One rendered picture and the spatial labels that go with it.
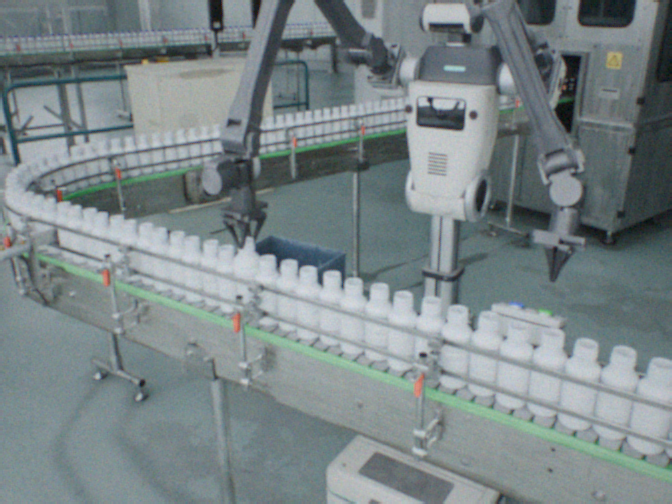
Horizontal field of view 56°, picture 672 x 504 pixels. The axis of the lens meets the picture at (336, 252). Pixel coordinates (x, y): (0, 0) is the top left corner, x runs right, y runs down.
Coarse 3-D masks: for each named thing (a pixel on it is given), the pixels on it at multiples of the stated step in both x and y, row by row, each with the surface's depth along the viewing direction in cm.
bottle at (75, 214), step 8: (72, 208) 182; (80, 208) 181; (72, 216) 180; (80, 216) 181; (72, 224) 180; (80, 224) 181; (72, 240) 182; (80, 240) 182; (72, 248) 183; (80, 248) 183; (72, 256) 184; (80, 256) 184
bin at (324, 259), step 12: (264, 240) 216; (276, 240) 219; (288, 240) 216; (264, 252) 218; (276, 252) 221; (288, 252) 218; (300, 252) 214; (312, 252) 211; (324, 252) 209; (336, 252) 206; (276, 264) 223; (300, 264) 216; (312, 264) 213; (324, 264) 195; (336, 264) 201
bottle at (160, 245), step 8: (160, 232) 161; (160, 240) 162; (152, 248) 162; (160, 248) 162; (168, 248) 163; (152, 264) 164; (160, 264) 163; (168, 264) 164; (160, 272) 164; (168, 272) 165; (160, 288) 166; (168, 288) 166
